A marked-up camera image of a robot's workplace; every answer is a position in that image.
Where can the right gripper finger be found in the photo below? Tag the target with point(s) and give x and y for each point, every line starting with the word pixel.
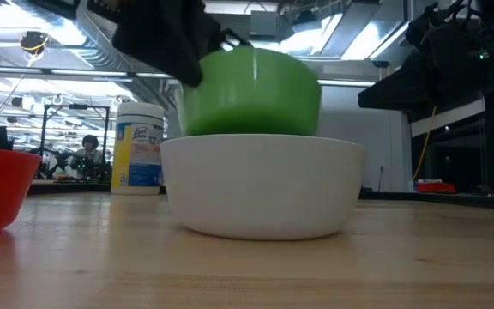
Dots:
pixel 397 90

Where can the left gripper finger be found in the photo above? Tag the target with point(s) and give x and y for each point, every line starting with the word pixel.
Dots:
pixel 174 51
pixel 235 38

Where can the green plastic bowl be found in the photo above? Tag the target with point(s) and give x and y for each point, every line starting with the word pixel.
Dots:
pixel 251 92

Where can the grey ceiling box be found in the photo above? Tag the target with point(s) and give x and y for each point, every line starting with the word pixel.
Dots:
pixel 263 23

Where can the red box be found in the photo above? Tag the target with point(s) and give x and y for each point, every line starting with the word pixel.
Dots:
pixel 436 187

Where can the white disinfecting wipes canister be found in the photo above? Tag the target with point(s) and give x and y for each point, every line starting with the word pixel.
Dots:
pixel 138 150

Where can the black ceiling device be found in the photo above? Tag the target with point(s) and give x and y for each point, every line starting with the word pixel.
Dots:
pixel 34 41

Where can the person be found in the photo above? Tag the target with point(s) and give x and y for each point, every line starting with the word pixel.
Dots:
pixel 89 151

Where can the large white bowl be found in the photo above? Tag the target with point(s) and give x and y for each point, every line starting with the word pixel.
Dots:
pixel 263 189

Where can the black background station frame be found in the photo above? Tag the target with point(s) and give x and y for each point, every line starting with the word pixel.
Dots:
pixel 47 129

